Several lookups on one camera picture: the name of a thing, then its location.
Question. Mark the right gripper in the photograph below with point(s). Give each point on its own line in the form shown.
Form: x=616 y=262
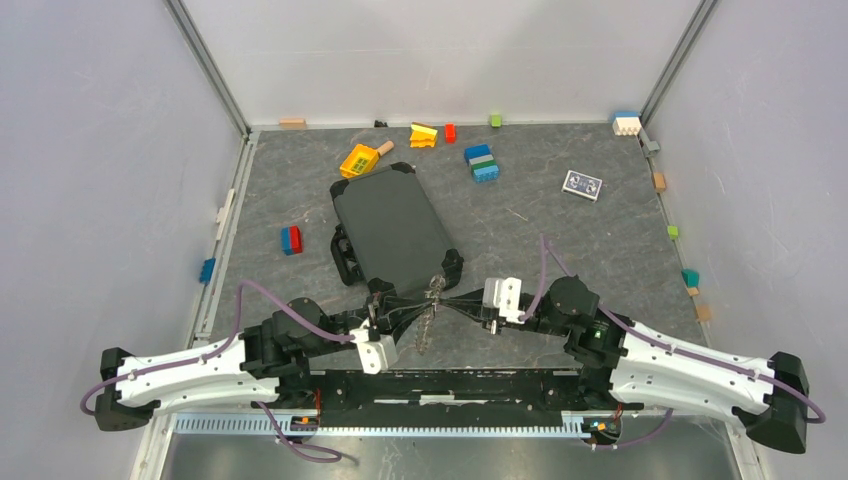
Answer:
x=485 y=314

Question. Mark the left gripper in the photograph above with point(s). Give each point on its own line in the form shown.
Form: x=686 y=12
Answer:
x=377 y=304

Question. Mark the metal disc keyring with rings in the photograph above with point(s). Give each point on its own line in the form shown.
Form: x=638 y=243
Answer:
x=433 y=294

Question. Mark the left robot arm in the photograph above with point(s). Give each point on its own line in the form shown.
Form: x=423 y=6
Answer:
x=266 y=365

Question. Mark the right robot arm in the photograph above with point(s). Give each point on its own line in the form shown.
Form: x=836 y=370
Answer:
x=626 y=363

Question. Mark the dark grey hard case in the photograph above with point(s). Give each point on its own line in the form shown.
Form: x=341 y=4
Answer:
x=390 y=236

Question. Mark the red blue brick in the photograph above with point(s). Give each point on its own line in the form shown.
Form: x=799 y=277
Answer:
x=291 y=240

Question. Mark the blue green stacked bricks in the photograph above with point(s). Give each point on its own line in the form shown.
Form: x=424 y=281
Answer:
x=481 y=163

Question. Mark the blue playing card box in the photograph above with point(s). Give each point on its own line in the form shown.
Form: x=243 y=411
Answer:
x=582 y=185

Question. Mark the yellow toy window block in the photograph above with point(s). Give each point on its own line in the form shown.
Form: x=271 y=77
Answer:
x=361 y=160

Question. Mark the wooden peg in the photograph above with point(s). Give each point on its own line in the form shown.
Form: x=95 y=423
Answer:
x=385 y=148

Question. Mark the red small block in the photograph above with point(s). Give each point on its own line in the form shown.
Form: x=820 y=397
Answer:
x=450 y=133

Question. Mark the yellow orange wedge blocks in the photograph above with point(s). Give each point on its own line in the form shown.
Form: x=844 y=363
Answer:
x=422 y=135

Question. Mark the teal block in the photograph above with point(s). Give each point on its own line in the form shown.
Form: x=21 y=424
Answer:
x=690 y=277

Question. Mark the tan wooden block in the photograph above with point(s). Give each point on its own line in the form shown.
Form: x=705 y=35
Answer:
x=292 y=123

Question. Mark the orange wooden block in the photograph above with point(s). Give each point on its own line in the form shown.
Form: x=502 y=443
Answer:
x=659 y=182

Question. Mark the white blue brick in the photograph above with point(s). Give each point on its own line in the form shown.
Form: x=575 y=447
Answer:
x=626 y=123

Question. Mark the grey brick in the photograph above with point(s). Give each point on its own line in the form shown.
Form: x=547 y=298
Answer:
x=650 y=148

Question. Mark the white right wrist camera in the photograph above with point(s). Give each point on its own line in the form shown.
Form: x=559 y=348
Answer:
x=504 y=295

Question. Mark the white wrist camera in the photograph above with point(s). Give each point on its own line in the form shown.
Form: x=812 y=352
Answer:
x=375 y=355
x=504 y=295

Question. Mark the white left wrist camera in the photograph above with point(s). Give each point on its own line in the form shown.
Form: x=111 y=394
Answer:
x=375 y=355

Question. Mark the blue block at left wall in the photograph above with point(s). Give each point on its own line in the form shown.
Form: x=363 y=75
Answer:
x=207 y=270

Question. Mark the white cable duct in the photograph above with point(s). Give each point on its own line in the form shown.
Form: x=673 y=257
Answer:
x=247 y=424

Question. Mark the tan block at right wall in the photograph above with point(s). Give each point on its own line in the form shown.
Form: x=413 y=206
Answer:
x=703 y=313

